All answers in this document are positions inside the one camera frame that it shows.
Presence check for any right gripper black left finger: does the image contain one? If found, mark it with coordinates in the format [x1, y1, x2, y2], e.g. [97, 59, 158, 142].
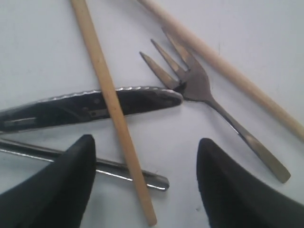
[0, 134, 96, 228]

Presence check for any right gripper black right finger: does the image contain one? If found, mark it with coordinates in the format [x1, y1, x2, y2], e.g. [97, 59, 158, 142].
[196, 138, 304, 228]

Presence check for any long stainless steel spoon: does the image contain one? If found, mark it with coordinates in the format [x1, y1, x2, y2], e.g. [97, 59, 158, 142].
[0, 138, 170, 192]

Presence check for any stainless steel knife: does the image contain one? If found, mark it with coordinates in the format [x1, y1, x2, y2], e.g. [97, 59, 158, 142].
[0, 86, 183, 134]

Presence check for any stainless steel fork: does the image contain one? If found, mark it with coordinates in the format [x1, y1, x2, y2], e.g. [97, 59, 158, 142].
[140, 27, 291, 183]

